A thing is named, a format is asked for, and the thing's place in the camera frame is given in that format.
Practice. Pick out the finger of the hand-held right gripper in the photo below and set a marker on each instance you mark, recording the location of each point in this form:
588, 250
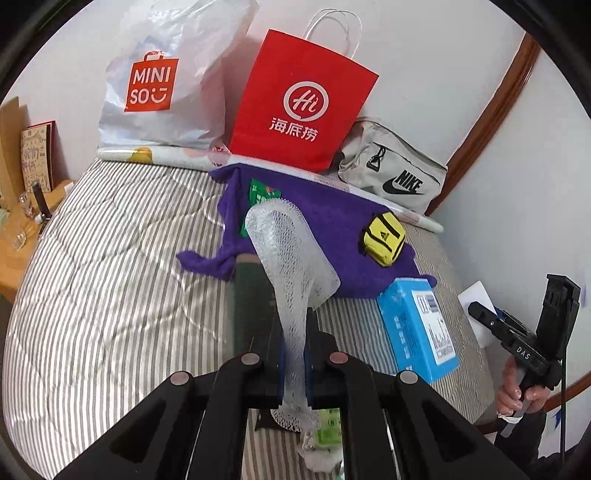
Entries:
485, 316

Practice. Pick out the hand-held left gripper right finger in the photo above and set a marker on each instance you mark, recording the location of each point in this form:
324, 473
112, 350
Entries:
310, 369

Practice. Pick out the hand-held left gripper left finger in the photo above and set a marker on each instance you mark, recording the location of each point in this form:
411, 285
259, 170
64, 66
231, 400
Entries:
272, 383

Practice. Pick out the light green tissue packet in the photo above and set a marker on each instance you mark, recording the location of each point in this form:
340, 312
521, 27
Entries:
330, 424

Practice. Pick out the blue tissue pack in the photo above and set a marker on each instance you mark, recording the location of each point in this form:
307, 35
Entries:
411, 323

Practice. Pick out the white foam net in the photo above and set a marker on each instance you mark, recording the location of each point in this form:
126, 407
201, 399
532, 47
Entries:
286, 258

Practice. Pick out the yellow small pouch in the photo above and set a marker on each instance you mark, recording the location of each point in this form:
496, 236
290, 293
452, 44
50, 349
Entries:
383, 237

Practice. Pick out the person's right forearm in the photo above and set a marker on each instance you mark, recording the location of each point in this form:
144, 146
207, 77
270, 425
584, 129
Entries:
545, 443

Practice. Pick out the person's right hand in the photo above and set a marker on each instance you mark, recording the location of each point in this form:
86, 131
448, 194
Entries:
508, 392

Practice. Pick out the dark green box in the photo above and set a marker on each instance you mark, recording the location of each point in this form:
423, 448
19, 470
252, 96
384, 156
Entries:
251, 304

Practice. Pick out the purple towel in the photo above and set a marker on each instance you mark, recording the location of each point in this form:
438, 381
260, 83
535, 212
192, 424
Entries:
332, 221

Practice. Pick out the grey waist bag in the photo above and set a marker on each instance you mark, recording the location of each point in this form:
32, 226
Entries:
401, 161

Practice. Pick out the striped mattress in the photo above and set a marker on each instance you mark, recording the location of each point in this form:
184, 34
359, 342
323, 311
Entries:
115, 277

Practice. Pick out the rolled printed paper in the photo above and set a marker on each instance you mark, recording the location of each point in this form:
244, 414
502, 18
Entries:
184, 159

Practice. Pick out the wooden bedside table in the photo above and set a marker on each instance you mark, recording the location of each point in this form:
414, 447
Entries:
27, 277

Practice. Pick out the red paper bag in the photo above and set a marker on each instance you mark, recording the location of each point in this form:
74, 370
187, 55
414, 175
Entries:
300, 92

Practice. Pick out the glass cup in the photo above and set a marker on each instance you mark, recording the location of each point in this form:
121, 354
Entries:
18, 237

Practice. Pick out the black tube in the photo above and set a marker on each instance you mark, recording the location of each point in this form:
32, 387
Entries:
40, 203

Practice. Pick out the white plastic shopping bag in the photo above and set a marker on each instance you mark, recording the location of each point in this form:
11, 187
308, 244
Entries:
184, 83

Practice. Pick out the brown picture book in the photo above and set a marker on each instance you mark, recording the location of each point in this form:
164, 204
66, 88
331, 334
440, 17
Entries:
37, 157

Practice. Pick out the wooden headboard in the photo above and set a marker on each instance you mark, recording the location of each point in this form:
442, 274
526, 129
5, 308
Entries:
11, 138

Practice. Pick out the white wall socket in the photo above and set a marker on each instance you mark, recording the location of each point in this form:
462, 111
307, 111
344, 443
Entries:
475, 295

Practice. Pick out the brown wooden door frame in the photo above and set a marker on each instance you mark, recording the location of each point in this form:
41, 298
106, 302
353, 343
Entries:
489, 115

